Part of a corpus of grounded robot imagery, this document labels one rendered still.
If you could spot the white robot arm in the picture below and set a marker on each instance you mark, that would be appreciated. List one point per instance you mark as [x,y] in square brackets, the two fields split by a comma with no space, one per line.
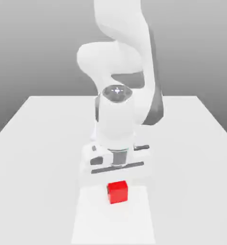
[115,118]

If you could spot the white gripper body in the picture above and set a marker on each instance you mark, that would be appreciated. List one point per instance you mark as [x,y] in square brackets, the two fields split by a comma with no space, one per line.
[117,173]

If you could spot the small red cube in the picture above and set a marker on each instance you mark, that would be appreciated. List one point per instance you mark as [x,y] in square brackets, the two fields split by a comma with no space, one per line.
[117,193]

